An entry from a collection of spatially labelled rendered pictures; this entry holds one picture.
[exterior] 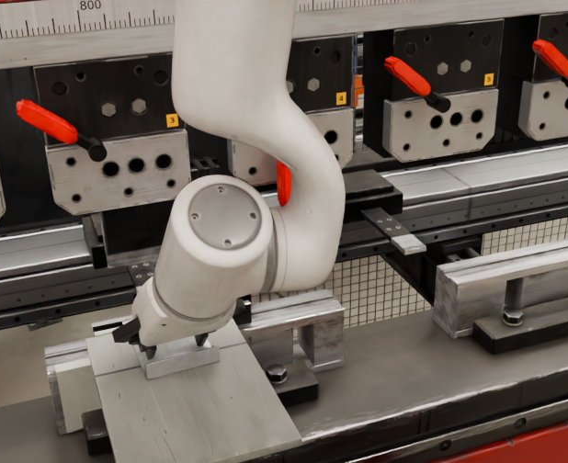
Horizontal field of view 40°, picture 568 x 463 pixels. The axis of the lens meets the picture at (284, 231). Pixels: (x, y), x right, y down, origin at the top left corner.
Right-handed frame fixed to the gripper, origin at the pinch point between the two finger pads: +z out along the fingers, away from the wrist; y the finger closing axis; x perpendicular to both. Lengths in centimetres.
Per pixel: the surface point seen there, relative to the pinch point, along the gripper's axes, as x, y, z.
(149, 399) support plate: 6.9, 5.1, -2.7
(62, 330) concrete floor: -64, -2, 190
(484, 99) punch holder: -15.5, -42.6, -15.6
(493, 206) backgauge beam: -16, -68, 24
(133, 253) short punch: -11.4, 1.7, 0.5
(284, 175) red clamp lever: -11.3, -14.4, -13.2
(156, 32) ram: -25.6, -2.4, -22.5
